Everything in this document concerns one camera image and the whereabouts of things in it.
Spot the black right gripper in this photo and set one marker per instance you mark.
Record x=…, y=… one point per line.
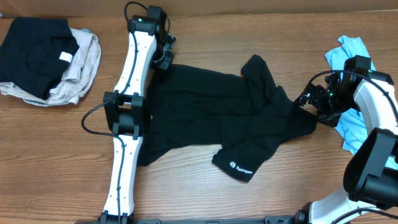
x=311, y=98

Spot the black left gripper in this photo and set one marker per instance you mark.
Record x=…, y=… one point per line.
x=168, y=59

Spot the black t-shirt with logo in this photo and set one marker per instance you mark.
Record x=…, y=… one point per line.
x=248, y=115

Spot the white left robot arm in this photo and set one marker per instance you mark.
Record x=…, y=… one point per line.
x=127, y=119

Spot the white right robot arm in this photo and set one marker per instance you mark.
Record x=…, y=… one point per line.
x=368, y=185

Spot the light blue t-shirt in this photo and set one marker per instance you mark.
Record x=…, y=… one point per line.
x=351, y=125

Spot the folded beige garment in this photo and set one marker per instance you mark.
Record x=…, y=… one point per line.
x=76, y=80

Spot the folded black shirt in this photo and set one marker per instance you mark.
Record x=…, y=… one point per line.
x=35, y=53

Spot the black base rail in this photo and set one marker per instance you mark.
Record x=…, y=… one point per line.
x=286, y=219

